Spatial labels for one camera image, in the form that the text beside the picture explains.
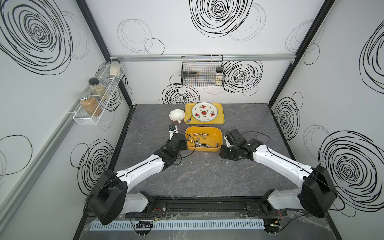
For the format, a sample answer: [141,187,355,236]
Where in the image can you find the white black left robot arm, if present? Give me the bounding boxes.
[86,133,187,225]

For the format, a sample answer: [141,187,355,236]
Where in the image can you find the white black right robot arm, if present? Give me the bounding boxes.
[220,129,338,218]

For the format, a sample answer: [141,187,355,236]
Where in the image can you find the chrome socket big central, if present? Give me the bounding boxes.
[195,142,207,148]

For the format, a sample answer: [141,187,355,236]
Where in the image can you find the yellow plastic storage box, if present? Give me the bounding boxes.
[185,127,223,152]

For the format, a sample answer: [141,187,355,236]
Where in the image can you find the yellow plastic tray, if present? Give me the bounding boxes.
[184,103,225,125]

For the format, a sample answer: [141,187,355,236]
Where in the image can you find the orange white bowl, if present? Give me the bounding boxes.
[169,109,185,123]

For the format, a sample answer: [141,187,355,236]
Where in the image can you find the watermelon pattern ceramic plate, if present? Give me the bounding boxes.
[192,103,218,122]

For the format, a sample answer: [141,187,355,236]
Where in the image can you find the dark item in basket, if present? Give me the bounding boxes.
[182,71,200,78]

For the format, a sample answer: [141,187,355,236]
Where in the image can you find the white bottle in basket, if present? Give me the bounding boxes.
[215,67,224,87]

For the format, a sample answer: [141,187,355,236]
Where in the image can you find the spice jar brown powder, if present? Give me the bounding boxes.
[79,92,103,117]

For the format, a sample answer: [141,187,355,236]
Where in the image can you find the spice jar white contents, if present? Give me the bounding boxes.
[110,59,121,78]

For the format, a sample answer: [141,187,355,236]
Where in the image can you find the spice jar black lid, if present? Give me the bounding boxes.
[89,78,106,96]

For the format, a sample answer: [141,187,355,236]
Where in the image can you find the black wire wall basket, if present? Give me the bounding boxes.
[181,59,225,88]

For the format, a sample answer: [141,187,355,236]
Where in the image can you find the white slotted cable duct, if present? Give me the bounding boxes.
[90,219,265,231]

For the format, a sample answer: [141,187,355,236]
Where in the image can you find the clear acrylic wall shelf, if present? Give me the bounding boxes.
[73,63,125,131]

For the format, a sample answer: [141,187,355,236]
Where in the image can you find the aluminium wall rail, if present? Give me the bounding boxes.
[110,54,297,62]

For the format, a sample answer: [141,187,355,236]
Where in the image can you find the black corner frame post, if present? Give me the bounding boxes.
[268,0,336,109]

